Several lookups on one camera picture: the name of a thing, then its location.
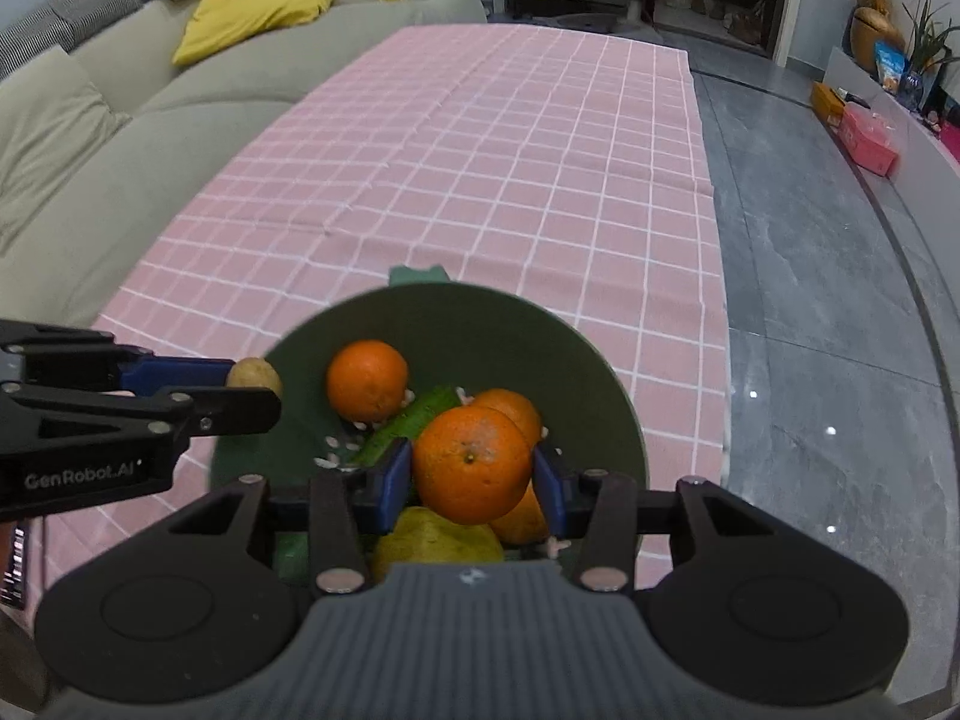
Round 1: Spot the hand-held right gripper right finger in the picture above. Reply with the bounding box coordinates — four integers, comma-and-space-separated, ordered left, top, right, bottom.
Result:
531, 441, 826, 592

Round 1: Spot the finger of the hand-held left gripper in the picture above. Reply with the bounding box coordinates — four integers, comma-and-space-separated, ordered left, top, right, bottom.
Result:
0, 319, 237, 398
0, 382, 283, 460

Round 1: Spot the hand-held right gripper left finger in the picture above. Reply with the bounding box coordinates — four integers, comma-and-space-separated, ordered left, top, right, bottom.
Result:
127, 437, 416, 593

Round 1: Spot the orange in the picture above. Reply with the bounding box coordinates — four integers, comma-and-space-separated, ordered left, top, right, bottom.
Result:
325, 340, 410, 423
469, 388, 542, 451
487, 480, 552, 547
412, 405, 532, 526

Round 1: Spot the small tan potato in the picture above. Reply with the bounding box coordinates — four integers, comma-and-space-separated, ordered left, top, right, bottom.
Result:
227, 357, 284, 398

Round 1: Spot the green cucumber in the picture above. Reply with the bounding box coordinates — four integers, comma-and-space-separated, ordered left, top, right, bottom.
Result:
274, 385, 466, 586

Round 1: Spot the yellow green mango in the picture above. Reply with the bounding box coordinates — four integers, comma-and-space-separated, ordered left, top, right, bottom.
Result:
371, 506, 505, 582

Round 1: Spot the green plastic colander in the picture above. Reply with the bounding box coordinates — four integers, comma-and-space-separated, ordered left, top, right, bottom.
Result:
208, 262, 650, 586

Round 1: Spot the black smartphone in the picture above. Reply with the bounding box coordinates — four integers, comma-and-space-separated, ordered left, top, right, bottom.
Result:
0, 521, 31, 612

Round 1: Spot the beige sofa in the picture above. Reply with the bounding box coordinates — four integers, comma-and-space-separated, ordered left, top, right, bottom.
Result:
0, 0, 488, 331

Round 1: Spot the beige sofa cushion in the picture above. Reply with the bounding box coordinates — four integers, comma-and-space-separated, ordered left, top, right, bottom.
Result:
0, 43, 132, 256

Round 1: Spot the pink checked tablecloth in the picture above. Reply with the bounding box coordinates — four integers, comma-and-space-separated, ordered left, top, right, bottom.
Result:
34, 24, 732, 616

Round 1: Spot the yellow pillow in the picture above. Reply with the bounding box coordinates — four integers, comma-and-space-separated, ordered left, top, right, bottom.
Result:
172, 0, 340, 67

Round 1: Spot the grey textured cushion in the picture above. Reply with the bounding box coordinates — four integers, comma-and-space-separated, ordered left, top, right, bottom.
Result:
0, 0, 143, 83

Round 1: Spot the pink box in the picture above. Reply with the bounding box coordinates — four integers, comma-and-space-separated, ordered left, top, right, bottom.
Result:
838, 103, 901, 179

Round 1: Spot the orange box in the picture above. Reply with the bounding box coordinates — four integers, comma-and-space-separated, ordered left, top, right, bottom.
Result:
810, 80, 848, 128

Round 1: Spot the grey television bench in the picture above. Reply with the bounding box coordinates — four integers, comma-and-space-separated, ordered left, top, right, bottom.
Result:
825, 45, 960, 361

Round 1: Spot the brown handbag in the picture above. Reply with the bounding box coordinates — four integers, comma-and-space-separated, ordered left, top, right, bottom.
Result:
727, 0, 777, 46

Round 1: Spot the golden vase with dried flowers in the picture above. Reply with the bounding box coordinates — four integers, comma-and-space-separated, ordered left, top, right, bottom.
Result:
844, 0, 908, 57

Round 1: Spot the green potted plant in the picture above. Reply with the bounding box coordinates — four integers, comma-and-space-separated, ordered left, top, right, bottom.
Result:
900, 0, 960, 113

